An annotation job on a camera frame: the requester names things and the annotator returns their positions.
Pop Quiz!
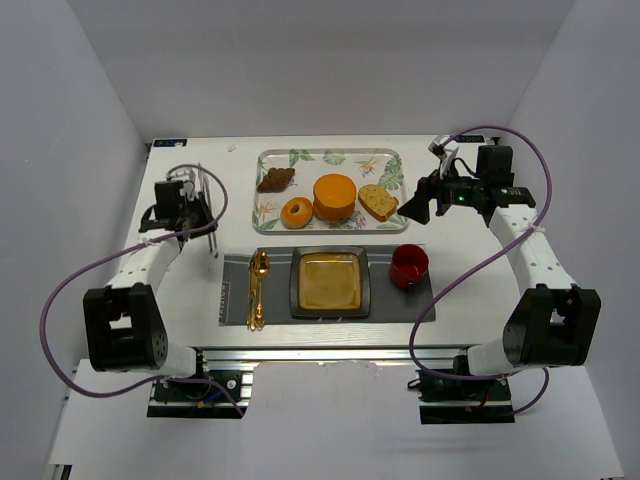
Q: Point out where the round orange sponge cake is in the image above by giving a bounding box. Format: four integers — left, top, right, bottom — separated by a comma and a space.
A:
313, 174, 357, 223

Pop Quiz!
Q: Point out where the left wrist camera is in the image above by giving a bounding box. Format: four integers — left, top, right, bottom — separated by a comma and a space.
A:
165, 167, 200, 201

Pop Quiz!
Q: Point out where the square brown ceramic plate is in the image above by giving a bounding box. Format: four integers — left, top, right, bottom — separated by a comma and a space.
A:
290, 245, 371, 319

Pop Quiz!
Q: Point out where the aluminium frame rail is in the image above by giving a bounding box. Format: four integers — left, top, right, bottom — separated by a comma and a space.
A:
64, 343, 476, 401

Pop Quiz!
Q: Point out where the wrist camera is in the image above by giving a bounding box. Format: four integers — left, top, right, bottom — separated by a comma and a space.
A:
165, 167, 200, 201
428, 135, 459, 178

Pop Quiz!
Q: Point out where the brown chocolate croissant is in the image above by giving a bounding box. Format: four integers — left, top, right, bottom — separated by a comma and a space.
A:
256, 167, 296, 193

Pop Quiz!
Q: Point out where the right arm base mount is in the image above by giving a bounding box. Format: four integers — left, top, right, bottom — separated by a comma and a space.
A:
407, 370, 515, 425

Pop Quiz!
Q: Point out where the glazed ring donut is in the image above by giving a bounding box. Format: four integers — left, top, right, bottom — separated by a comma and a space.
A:
280, 197, 313, 230

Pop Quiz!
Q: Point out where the gold spoon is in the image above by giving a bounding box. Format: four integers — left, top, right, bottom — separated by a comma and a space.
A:
249, 251, 270, 331

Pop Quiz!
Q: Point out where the sliced loaf bread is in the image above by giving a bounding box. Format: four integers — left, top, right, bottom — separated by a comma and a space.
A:
358, 184, 398, 222

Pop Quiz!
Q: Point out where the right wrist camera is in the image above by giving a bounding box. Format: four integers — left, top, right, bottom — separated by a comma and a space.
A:
428, 135, 459, 178

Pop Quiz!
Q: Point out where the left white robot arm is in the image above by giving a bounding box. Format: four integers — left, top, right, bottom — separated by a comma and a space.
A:
83, 180, 214, 378

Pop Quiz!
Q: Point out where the floral serving tray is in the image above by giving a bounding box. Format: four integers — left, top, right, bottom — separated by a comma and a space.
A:
251, 148, 408, 234

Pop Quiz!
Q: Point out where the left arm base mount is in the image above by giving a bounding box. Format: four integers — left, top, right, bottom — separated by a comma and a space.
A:
147, 350, 256, 419

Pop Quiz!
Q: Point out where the blue label sticker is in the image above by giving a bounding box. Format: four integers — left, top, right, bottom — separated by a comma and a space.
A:
152, 139, 187, 148

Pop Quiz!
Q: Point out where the red mug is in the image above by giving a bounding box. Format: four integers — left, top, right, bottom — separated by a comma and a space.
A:
389, 244, 429, 290

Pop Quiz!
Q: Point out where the grey striped placemat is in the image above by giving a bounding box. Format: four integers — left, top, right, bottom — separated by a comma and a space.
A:
219, 245, 433, 327

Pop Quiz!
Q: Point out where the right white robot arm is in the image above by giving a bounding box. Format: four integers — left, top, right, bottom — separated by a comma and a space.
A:
398, 138, 601, 381

